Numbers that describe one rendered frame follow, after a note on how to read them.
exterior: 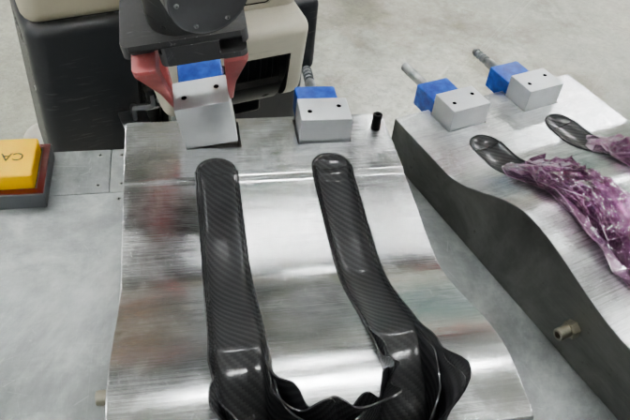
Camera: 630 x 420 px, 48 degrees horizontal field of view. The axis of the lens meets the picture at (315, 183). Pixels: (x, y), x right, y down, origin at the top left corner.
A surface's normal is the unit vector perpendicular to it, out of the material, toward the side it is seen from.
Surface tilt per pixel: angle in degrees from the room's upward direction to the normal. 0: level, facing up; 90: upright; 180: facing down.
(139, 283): 7
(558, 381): 0
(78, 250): 0
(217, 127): 99
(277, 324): 28
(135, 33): 13
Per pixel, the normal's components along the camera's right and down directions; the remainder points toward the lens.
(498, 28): 0.08, -0.74
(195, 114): 0.18, 0.77
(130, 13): -0.05, -0.61
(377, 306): -0.03, -0.96
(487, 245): -0.89, 0.25
